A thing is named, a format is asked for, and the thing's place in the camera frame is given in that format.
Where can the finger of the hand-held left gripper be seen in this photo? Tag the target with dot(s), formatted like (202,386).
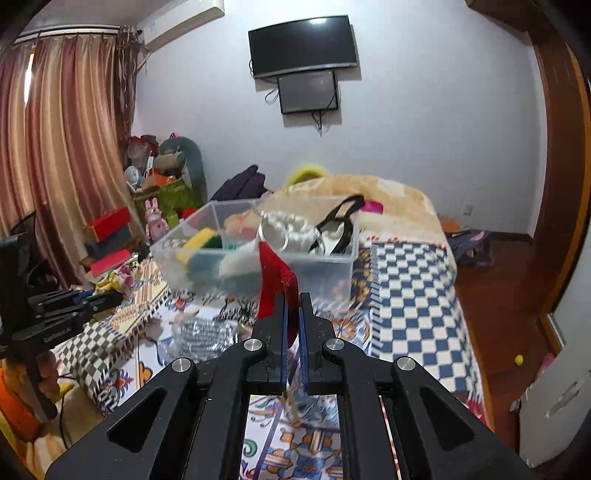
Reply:
(99,299)
(69,316)

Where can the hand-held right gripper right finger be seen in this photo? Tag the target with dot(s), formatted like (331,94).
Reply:
(303,341)

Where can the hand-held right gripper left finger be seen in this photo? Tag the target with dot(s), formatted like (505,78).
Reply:
(283,337)

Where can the red cloth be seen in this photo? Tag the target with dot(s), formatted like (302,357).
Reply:
(274,277)

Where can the clear plastic storage box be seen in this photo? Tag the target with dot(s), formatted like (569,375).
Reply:
(318,272)

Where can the person's left hand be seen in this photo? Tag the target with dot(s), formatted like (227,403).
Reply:
(48,374)

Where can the black and white checkered cloth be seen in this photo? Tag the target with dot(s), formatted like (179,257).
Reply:
(92,346)

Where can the colourful printed bed sheet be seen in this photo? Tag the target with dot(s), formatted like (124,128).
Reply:
(152,295)

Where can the stack of red boxes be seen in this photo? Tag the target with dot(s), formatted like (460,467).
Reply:
(111,240)

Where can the crumpled clear plastic bag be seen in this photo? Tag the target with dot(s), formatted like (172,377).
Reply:
(203,337)

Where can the pink bunny plush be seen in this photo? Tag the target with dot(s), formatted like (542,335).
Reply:
(155,221)

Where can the silver satin cloth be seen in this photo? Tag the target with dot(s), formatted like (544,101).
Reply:
(288,230)

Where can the yellow sponge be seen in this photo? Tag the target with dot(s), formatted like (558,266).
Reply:
(196,242)

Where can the blue checkered blanket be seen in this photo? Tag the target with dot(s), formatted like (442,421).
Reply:
(415,304)

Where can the green sponge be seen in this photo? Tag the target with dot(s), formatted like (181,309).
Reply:
(211,242)

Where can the peach plush toy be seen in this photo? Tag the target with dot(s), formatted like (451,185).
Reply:
(240,226)

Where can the green gift bag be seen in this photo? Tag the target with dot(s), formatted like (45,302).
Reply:
(166,196)

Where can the brown striped curtain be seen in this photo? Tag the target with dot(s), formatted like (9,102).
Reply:
(60,147)

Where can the dark jacket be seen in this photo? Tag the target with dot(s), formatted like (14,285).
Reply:
(242,182)

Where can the beige fleece blanket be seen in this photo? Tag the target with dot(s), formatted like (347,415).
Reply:
(392,198)

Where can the pile of dark clothes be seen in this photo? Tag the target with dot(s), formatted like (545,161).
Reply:
(471,249)

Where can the yellow ball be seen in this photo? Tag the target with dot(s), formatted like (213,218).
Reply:
(520,359)

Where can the white cabinet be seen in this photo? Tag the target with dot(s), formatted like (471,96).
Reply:
(561,401)

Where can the white air conditioner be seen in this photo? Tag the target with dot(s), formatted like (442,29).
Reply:
(182,23)

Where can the small black wall monitor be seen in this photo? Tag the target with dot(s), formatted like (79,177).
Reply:
(308,92)

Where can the wall-mounted black television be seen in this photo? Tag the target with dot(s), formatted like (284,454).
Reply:
(302,44)

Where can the wooden door frame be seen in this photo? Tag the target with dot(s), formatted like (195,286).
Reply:
(561,152)

